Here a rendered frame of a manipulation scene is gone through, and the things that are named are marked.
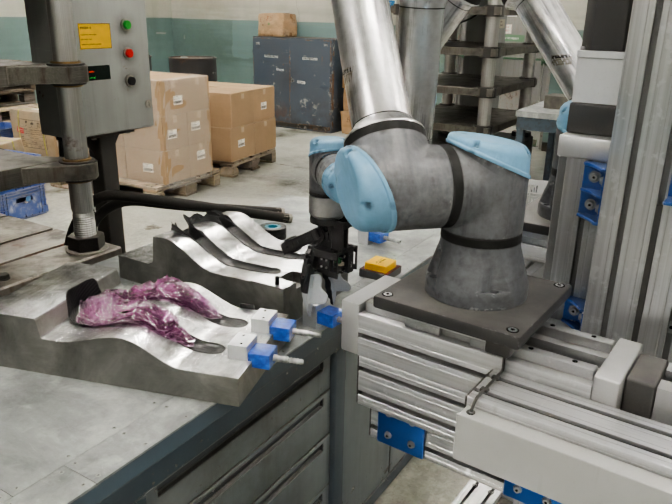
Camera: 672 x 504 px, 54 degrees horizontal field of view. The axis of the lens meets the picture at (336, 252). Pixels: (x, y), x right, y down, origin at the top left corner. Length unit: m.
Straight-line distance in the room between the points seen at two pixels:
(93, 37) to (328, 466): 1.34
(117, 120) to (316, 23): 7.01
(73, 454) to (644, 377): 0.81
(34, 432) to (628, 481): 0.85
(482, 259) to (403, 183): 0.17
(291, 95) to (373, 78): 7.70
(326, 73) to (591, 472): 7.69
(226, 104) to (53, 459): 5.09
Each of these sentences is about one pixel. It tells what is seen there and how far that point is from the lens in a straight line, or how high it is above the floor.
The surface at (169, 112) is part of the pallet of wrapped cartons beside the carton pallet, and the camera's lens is 5.28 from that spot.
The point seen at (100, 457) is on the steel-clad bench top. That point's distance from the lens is 1.09.
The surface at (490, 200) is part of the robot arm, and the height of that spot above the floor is 1.19.
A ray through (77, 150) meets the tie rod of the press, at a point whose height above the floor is 1.07.
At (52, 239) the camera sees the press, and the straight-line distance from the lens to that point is 2.11.
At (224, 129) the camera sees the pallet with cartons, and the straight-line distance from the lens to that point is 6.05.
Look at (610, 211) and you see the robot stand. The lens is 1.05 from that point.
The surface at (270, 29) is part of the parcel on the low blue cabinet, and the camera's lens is 8.78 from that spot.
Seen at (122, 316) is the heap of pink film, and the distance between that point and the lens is 1.25.
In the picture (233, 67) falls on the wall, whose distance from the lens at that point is 9.88.
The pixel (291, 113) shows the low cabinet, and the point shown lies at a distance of 8.67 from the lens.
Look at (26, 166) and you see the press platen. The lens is 1.89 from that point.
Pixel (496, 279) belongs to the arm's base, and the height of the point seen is 1.08.
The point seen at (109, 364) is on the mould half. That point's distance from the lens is 1.24.
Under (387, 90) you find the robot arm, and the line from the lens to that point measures 0.93.
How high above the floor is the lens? 1.43
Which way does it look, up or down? 20 degrees down
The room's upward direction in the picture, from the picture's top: 1 degrees clockwise
